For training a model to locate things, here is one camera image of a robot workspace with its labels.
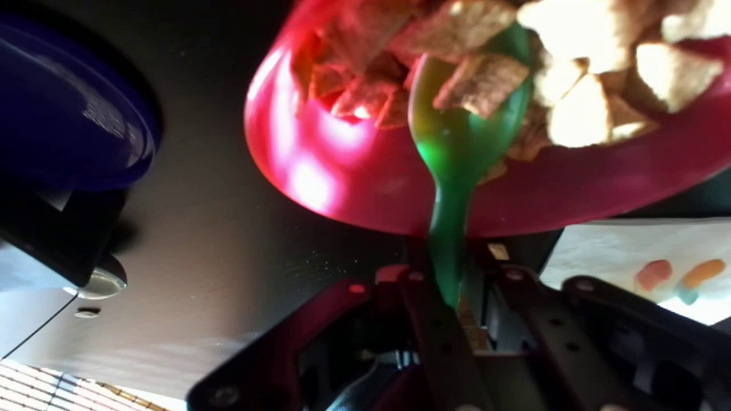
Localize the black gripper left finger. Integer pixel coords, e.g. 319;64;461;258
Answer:
190;264;488;411

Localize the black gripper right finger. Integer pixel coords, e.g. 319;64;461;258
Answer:
486;256;731;411

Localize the green plastic spoon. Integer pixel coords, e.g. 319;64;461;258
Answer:
406;21;534;311

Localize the pink bowl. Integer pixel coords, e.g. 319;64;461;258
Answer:
243;0;731;241

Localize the white paper with gummy candies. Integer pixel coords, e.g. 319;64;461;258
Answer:
537;217;731;329

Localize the dark blue round lid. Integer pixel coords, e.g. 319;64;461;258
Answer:
0;9;166;192

